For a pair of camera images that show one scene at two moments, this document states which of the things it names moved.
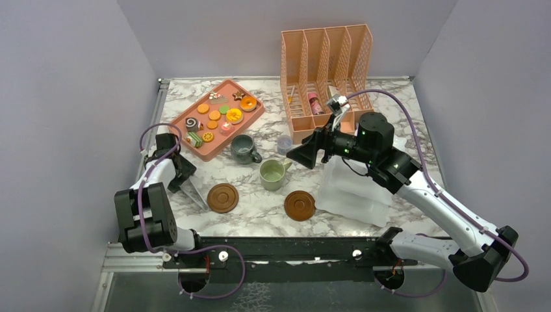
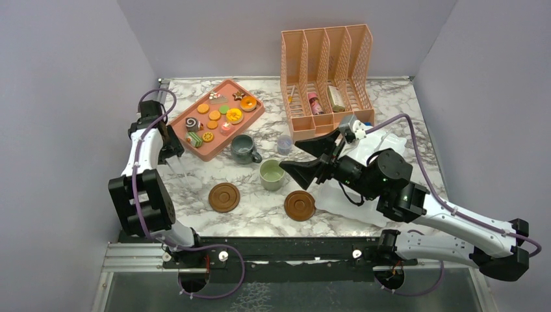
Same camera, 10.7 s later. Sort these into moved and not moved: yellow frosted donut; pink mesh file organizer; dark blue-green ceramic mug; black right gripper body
Moved: black right gripper body
Not moved: dark blue-green ceramic mug; pink mesh file organizer; yellow frosted donut
